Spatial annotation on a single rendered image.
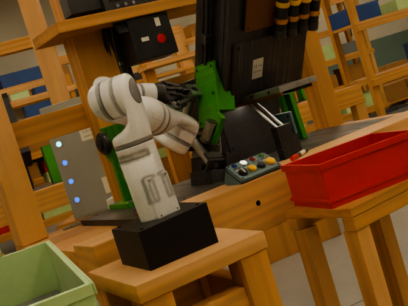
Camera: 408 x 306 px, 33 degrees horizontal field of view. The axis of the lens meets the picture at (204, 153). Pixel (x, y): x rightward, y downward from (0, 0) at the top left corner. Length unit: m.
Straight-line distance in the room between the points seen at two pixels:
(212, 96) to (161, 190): 0.73
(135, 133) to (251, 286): 0.42
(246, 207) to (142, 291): 0.62
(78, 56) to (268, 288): 1.20
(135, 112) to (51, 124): 0.95
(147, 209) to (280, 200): 0.58
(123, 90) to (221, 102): 0.76
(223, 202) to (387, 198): 0.44
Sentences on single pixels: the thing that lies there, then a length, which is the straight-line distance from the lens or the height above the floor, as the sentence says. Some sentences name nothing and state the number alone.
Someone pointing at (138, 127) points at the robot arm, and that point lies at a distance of 1.51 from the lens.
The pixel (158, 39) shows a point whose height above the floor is 1.41.
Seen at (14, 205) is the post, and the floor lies 1.02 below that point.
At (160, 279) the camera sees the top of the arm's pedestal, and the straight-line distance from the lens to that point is 1.41.
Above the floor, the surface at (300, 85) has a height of 1.11.
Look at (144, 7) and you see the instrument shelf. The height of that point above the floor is 1.52.
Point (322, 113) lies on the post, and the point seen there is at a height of 0.95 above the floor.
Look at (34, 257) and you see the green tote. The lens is 1.62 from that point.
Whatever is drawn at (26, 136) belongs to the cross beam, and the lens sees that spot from 2.40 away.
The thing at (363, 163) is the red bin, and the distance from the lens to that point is 1.82.
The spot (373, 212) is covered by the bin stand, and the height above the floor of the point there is 0.76.
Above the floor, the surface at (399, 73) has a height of 0.80.
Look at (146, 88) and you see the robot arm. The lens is 2.15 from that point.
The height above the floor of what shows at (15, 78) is 2.10.
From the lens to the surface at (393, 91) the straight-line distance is 11.93.
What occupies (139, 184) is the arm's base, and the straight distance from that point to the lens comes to 1.52.
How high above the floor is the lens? 1.17
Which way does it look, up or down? 5 degrees down
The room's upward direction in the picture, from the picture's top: 17 degrees counter-clockwise
